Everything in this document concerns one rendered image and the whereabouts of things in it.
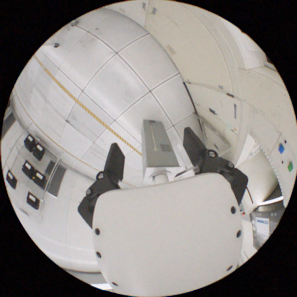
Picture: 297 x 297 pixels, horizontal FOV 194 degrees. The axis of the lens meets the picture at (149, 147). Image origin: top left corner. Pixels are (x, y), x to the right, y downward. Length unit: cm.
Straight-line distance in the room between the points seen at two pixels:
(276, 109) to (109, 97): 133
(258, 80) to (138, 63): 100
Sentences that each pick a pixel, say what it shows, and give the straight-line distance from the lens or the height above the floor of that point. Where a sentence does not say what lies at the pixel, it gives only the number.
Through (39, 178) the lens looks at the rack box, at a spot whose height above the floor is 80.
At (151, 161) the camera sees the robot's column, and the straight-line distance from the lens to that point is 65.
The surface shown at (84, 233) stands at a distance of 277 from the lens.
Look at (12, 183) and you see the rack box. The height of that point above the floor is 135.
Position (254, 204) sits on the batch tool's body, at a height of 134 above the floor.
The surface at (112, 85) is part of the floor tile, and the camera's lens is 113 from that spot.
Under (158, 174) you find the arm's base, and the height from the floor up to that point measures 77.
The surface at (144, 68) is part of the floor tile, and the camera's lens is 109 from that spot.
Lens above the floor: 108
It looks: 46 degrees down
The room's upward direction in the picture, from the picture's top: 172 degrees clockwise
